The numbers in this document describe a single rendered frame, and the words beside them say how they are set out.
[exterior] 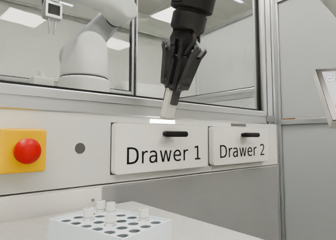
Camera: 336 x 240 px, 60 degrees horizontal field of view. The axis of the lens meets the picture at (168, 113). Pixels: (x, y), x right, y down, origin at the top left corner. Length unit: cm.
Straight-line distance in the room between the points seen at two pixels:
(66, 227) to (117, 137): 30
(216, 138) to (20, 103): 52
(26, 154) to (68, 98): 15
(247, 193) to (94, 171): 55
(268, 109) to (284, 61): 147
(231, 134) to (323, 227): 164
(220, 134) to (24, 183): 53
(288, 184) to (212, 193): 168
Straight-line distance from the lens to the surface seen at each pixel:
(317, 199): 241
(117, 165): 63
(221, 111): 89
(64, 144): 60
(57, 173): 60
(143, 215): 38
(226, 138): 88
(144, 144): 67
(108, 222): 36
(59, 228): 39
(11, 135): 53
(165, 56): 68
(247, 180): 100
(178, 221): 51
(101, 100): 63
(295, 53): 252
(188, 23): 62
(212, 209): 88
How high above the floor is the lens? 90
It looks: 5 degrees up
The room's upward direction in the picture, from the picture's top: straight up
